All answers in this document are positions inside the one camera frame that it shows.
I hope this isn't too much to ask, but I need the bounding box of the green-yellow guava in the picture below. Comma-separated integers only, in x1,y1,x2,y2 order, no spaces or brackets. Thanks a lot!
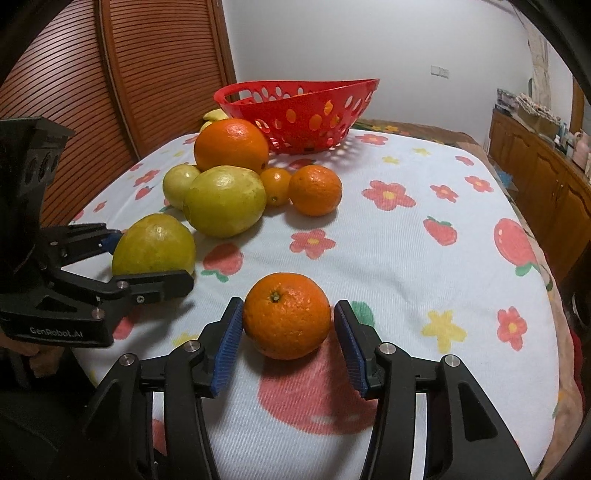
111,213,197,276

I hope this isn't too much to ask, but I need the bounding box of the small yellow-green guava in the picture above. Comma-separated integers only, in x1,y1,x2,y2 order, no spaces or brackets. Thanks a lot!
162,164,200,210

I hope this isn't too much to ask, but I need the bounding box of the large yellow-green guava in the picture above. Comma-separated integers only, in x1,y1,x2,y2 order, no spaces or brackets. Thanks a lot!
183,166,266,239

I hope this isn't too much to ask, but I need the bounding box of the wooden louvered wardrobe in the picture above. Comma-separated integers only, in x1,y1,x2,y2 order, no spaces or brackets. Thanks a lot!
1,1,235,226

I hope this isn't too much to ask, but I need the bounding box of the large orange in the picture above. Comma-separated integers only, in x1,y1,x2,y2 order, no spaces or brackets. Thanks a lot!
193,119,270,173

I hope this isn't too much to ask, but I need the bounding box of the yellow plush toy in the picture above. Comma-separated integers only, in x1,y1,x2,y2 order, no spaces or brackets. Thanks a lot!
199,108,229,132

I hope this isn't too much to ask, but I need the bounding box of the medium mandarin orange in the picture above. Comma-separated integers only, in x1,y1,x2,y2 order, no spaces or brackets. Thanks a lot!
288,165,342,217

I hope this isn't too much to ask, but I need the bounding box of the red perforated plastic basket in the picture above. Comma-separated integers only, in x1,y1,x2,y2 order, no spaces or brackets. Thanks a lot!
213,78,380,155

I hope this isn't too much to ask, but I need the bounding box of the wooden sideboard cabinet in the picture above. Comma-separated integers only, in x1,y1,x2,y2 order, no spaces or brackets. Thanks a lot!
489,108,590,284

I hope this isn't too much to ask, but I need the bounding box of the clutter on sideboard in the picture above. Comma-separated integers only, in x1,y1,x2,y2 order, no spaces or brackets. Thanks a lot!
489,88,590,188

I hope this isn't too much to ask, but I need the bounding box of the white wall switch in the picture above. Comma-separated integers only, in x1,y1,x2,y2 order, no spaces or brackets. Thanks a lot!
431,65,450,79

